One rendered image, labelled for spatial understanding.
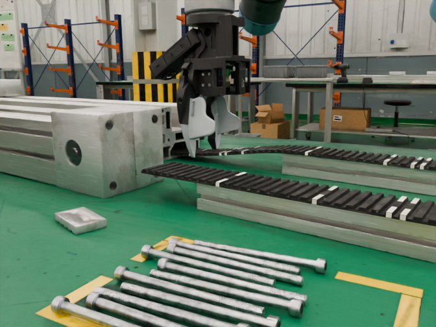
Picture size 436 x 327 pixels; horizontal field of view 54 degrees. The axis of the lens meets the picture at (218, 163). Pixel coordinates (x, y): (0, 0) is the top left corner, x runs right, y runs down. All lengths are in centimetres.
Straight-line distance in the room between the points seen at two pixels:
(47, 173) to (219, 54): 29
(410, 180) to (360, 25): 771
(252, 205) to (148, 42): 375
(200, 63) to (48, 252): 37
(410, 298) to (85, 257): 23
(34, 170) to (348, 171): 41
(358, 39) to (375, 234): 788
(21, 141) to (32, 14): 1243
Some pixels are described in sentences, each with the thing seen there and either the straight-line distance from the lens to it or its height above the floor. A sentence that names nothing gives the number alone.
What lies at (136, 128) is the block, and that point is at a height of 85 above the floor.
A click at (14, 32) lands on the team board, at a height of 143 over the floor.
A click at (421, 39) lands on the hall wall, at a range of 807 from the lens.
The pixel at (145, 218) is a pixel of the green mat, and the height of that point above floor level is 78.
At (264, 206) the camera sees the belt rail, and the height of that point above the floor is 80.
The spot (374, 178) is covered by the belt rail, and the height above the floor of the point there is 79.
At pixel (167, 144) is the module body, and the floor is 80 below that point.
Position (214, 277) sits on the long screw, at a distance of 29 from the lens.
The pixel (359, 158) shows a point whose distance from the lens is 55.
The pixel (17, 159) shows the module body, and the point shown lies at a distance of 64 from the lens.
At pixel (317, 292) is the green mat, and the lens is 29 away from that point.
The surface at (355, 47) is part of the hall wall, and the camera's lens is 824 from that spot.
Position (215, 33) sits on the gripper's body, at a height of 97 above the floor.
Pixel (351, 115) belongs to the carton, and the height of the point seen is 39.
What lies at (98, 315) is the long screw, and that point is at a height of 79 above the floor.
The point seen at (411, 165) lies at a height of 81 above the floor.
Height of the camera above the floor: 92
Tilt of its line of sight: 12 degrees down
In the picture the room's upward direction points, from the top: straight up
